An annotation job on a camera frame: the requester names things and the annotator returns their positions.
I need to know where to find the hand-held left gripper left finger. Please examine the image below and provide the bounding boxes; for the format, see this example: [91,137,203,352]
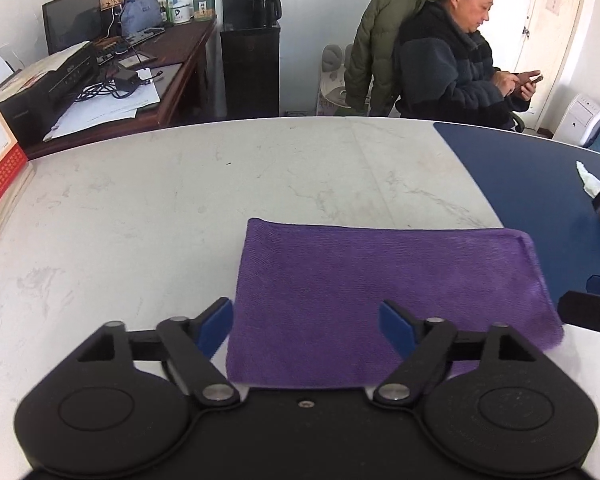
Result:
[75,297,242,408]

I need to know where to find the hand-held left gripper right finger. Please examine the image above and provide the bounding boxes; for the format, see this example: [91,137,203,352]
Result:
[372,300,537,407]

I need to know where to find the purple towel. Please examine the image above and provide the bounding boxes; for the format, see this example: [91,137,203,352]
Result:
[226,217,566,392]

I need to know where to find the white crumpled tissue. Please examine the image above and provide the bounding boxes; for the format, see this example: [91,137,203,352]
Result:
[574,161,600,199]

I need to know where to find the blue table mat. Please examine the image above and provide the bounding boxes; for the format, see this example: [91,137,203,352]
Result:
[432,121,600,307]

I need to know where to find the white air purifier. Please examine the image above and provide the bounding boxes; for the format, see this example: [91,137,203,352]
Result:
[551,92,600,149]

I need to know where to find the white papers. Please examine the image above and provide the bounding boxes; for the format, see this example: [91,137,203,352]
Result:
[42,77,162,142]

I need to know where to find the white fan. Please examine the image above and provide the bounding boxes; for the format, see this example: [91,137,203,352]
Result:
[314,42,377,120]

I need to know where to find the dark wooden desk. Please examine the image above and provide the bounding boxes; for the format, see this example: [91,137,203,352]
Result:
[24,15,219,162]

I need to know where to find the black water dispenser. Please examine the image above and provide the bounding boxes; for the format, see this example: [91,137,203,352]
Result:
[220,0,283,119]

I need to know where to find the white door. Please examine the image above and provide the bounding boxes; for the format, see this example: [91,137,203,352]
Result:
[511,0,590,135]

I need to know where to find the black printer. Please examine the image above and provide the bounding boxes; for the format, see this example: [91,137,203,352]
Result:
[0,41,107,147]

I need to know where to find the green padded jacket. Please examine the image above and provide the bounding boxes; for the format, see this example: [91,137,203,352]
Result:
[343,0,443,117]

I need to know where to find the black keyboard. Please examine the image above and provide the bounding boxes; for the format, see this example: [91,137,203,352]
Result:
[92,26,167,56]

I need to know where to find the black kettle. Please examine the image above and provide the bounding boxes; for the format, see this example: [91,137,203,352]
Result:
[251,0,284,29]

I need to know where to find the blue bag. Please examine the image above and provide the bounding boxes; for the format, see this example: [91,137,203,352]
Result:
[119,0,166,37]

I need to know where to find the black computer monitor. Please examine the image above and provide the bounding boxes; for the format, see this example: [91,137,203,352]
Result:
[41,0,104,56]

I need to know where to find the black power adapter with cable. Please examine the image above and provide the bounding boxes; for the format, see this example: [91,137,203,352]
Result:
[82,62,165,102]

